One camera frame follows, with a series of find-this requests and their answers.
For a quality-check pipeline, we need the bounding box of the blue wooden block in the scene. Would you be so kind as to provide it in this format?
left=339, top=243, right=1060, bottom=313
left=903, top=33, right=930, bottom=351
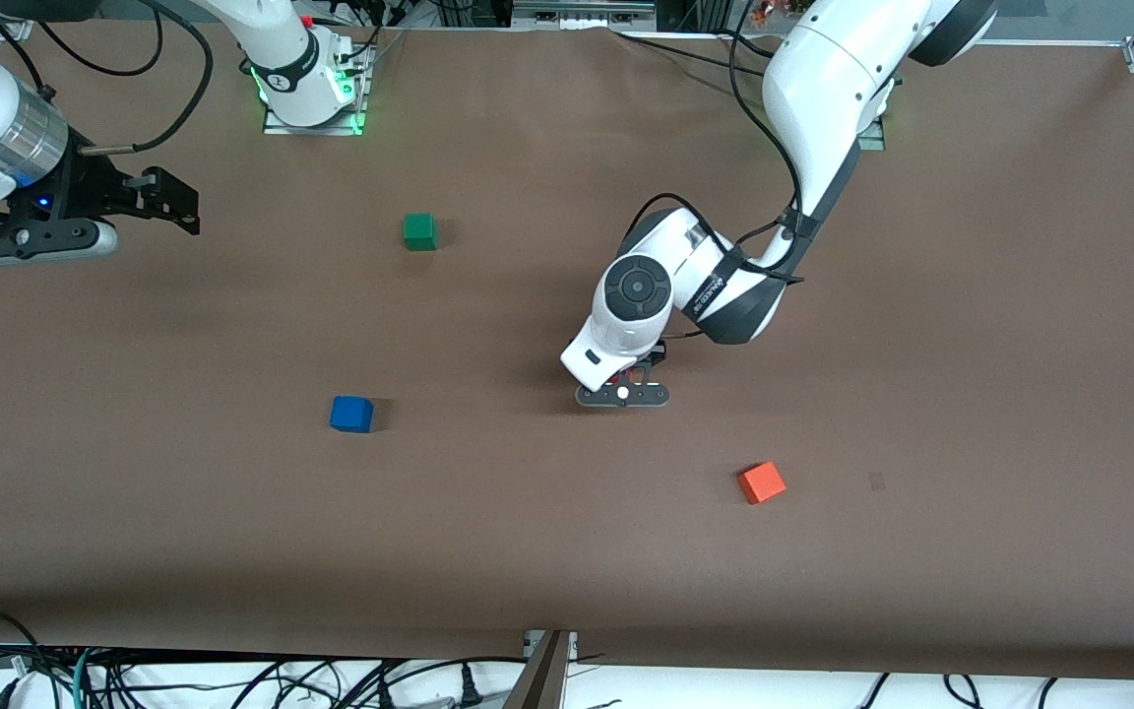
left=329, top=395, right=374, bottom=433

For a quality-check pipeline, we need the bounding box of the orange wooden block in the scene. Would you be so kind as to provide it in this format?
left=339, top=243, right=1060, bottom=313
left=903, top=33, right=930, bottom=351
left=736, top=461, right=788, bottom=506

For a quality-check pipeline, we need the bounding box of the silver power strip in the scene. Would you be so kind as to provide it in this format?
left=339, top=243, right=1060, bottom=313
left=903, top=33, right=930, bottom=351
left=512, top=0, right=659, bottom=31

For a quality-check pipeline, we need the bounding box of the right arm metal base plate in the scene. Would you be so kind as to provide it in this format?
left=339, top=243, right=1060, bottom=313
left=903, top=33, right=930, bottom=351
left=264, top=41, right=371, bottom=137

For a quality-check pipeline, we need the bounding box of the black base power cable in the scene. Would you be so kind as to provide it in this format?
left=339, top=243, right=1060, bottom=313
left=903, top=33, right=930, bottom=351
left=610, top=28, right=775, bottom=80

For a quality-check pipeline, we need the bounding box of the metal camera post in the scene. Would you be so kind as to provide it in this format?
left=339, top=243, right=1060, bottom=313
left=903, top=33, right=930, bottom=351
left=502, top=628, right=580, bottom=709

